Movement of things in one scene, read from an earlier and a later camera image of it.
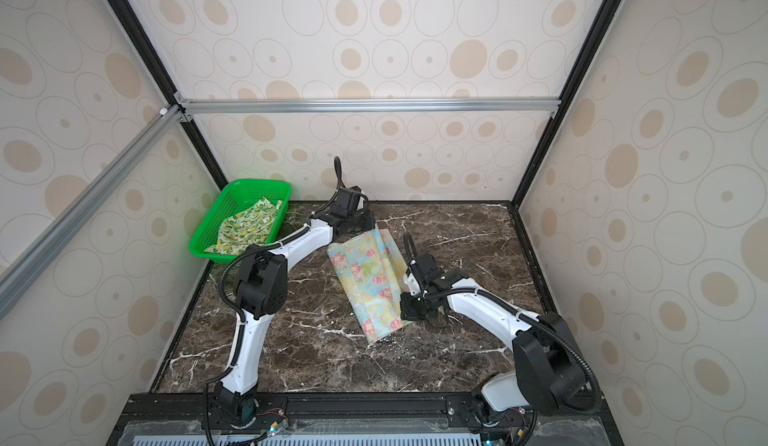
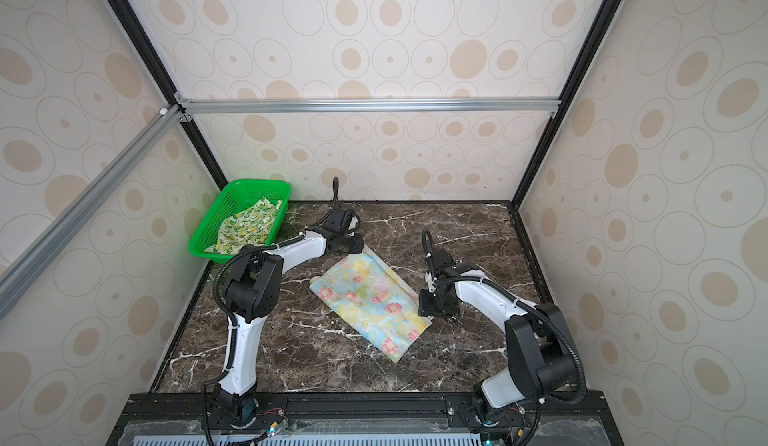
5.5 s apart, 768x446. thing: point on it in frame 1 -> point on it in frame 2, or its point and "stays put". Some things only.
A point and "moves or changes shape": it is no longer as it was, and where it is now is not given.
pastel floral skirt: [371, 274] moves or changes shape
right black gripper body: [415, 307] -> [433, 305]
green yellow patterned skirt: [248, 226] stays put
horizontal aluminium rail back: [366, 105] stays put
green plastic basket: [237, 197] stays put
